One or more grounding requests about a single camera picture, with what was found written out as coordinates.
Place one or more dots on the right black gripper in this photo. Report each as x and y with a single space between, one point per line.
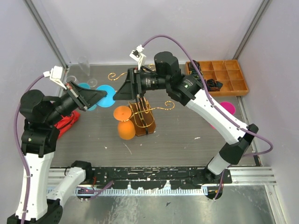
131 87

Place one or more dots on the clear wine glass front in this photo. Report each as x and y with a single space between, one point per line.
84 65

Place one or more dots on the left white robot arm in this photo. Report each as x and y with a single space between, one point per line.
37 147

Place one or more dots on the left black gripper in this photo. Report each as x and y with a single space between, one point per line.
84 97

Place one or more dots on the gold wine glass rack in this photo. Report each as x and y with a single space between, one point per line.
142 115

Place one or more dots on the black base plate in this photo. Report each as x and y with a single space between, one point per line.
152 178

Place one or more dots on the pink wine glass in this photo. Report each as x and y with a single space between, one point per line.
228 106

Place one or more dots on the light blue wine glass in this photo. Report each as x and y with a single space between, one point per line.
87 86

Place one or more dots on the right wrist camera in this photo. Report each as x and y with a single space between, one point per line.
138 56

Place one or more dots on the red cloth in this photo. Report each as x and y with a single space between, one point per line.
66 122

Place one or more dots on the wooden compartment tray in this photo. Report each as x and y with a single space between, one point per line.
224 77

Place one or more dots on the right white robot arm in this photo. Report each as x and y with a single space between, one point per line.
189 92

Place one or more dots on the orange wine glass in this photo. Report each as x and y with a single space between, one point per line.
126 128

